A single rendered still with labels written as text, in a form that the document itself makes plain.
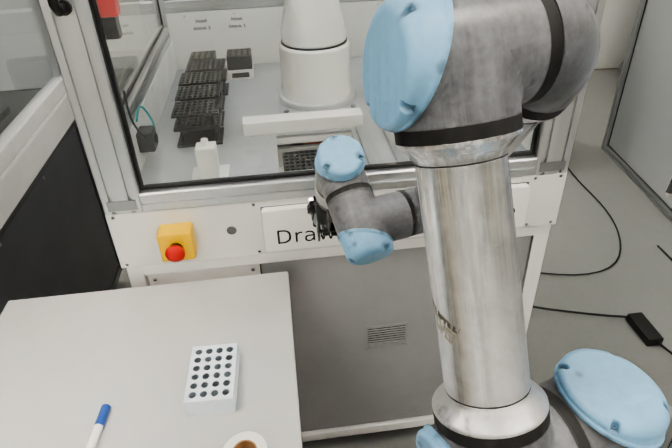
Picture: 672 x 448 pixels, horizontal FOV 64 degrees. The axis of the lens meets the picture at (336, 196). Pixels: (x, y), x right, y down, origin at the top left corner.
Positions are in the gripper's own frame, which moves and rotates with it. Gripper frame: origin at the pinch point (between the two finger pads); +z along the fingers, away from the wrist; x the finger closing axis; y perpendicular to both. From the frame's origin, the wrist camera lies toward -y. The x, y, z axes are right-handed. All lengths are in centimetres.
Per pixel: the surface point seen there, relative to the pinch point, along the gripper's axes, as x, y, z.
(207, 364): -25.8, 26.9, -4.3
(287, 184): -8.3, -8.2, -2.3
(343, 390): 2, 31, 57
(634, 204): 167, -44, 143
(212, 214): -25.0, -5.0, 2.7
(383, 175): 12.4, -8.2, -2.3
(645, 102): 182, -94, 128
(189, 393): -28.5, 31.7, -7.7
